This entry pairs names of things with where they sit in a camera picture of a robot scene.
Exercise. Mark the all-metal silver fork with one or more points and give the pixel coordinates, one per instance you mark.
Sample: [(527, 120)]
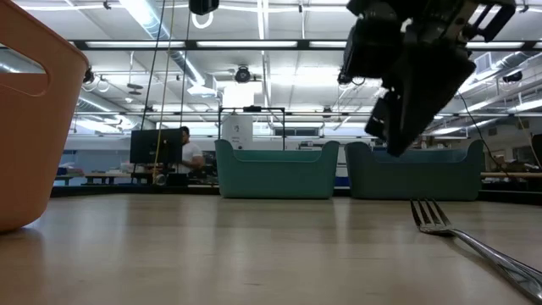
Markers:
[(508, 267)]

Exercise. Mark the teal plastic bin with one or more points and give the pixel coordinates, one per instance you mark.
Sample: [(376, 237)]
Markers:
[(275, 178)]

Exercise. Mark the wooden background table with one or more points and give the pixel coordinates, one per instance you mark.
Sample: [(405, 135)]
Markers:
[(512, 174)]

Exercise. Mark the black metal rack frame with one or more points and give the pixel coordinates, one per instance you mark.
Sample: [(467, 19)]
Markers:
[(252, 109)]

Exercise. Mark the orange plastic bin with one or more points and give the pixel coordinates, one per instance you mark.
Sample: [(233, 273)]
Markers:
[(34, 148)]

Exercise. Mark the dark blue plastic bin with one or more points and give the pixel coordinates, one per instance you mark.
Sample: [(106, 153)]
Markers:
[(423, 182)]

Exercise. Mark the black computer monitor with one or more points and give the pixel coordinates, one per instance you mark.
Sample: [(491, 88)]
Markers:
[(156, 146)]

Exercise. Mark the silver ceiling duct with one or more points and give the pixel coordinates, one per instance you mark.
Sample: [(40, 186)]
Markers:
[(148, 21)]

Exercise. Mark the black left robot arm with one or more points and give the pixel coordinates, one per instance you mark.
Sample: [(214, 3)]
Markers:
[(203, 6)]

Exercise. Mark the person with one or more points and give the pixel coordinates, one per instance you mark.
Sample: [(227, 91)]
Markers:
[(190, 154)]

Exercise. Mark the black ceiling spotlight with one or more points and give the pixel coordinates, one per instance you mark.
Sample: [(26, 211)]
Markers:
[(87, 75)]

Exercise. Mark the black round ceiling camera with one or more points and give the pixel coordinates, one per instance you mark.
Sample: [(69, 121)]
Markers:
[(242, 75)]

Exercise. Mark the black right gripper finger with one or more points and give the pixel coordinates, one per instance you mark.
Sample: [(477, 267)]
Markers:
[(381, 118), (427, 93)]

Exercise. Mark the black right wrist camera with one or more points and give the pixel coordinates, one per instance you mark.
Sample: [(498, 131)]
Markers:
[(372, 51)]

